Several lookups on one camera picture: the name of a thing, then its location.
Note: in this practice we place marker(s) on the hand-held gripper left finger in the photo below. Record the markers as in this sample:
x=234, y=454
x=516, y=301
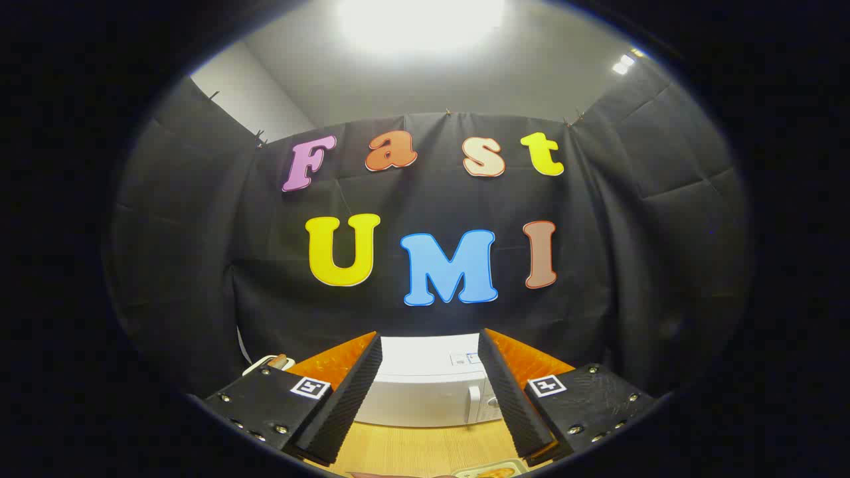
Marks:
x=355, y=392

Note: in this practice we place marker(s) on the white toaster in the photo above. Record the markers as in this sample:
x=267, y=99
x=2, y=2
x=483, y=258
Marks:
x=255, y=365

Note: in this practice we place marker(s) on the large ceiling light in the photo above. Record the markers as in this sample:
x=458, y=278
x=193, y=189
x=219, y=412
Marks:
x=418, y=23

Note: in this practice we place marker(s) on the white rectangular plate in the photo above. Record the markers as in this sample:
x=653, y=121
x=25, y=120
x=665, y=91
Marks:
x=465, y=473

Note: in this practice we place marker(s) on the white microwave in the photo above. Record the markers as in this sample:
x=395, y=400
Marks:
x=418, y=392

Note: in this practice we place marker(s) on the brown toast slice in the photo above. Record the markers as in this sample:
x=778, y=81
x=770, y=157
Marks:
x=279, y=362

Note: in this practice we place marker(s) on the small ceiling light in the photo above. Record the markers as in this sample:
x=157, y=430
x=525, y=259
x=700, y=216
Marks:
x=624, y=63

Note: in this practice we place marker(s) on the golden bread bun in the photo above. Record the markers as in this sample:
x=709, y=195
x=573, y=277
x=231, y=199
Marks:
x=495, y=473

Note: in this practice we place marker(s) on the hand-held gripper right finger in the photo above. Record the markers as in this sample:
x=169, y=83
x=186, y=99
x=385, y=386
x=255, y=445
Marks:
x=508, y=392

